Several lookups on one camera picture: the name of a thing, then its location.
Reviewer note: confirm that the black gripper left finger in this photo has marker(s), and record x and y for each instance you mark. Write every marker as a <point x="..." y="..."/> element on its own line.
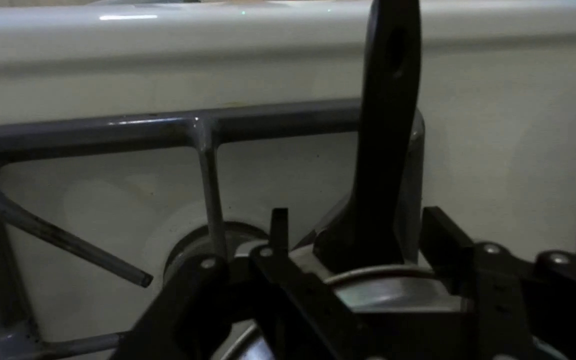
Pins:
<point x="235" y="307"/>

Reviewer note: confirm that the grey stove grate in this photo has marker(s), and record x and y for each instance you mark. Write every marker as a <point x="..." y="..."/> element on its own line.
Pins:
<point x="98" y="213"/>

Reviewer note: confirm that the white gas stove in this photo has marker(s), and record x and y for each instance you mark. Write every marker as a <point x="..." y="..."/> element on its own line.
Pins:
<point x="493" y="141"/>

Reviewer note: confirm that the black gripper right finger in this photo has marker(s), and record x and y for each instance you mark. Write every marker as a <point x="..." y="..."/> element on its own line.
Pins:
<point x="515" y="307"/>

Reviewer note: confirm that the silver pot with lid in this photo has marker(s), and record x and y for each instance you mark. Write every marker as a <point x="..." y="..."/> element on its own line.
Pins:
<point x="364" y="235"/>

